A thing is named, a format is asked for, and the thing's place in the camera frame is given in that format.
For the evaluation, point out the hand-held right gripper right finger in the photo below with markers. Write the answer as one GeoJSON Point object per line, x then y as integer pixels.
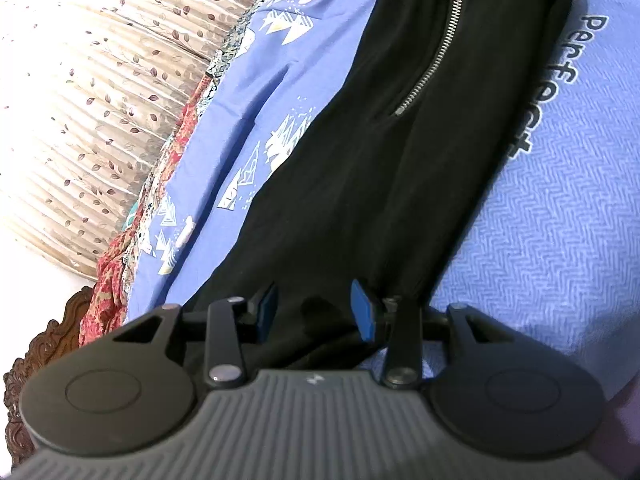
{"type": "Point", "coordinates": [362, 310]}

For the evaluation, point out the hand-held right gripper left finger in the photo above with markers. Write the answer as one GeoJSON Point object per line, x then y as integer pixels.
{"type": "Point", "coordinates": [267, 312]}

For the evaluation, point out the black pants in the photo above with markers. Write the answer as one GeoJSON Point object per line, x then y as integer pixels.
{"type": "Point", "coordinates": [375, 160]}

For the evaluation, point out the red floral cloth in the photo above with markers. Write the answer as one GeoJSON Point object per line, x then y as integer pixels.
{"type": "Point", "coordinates": [107, 285]}

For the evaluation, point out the blue printed bedsheet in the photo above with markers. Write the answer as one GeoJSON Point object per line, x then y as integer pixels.
{"type": "Point", "coordinates": [540, 240]}

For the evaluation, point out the carved wooden headboard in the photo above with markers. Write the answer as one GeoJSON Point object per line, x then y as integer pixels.
{"type": "Point", "coordinates": [35, 360]}

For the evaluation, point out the beige leaf print curtain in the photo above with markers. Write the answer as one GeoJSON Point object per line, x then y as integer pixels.
{"type": "Point", "coordinates": [100, 110]}

